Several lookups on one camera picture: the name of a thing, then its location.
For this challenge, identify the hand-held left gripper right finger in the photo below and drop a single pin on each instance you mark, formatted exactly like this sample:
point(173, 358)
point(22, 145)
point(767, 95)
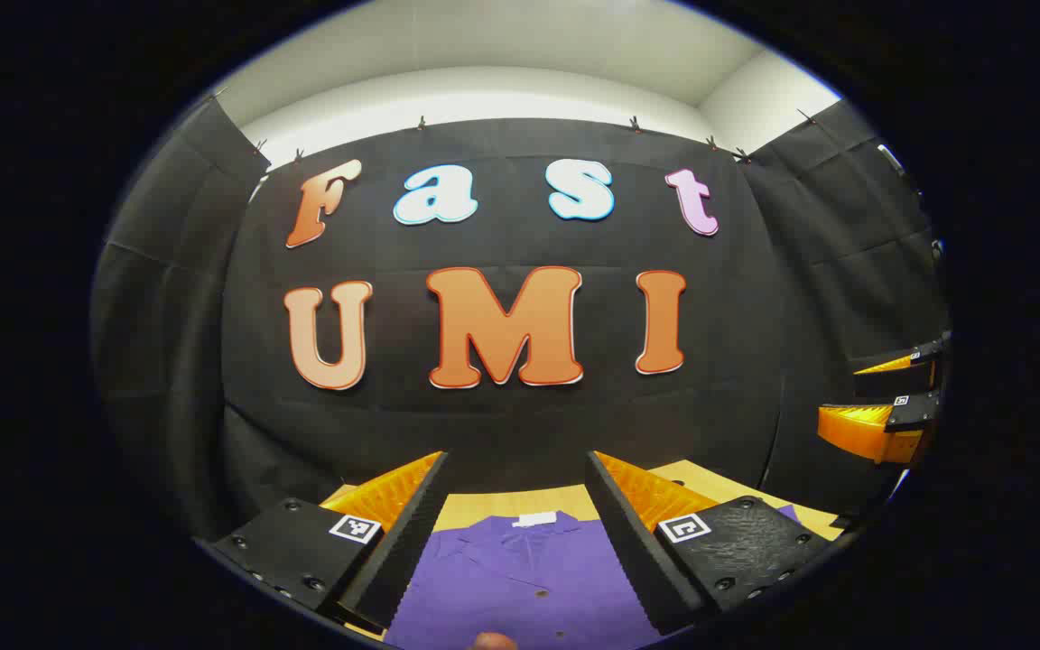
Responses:
point(628, 533)

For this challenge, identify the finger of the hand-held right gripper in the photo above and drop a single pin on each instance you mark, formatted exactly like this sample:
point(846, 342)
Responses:
point(890, 372)
point(863, 429)

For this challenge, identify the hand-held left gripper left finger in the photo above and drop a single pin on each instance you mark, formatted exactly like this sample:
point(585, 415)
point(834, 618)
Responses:
point(412, 533)

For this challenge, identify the purple shirt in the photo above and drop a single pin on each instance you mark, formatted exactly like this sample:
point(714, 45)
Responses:
point(520, 578)

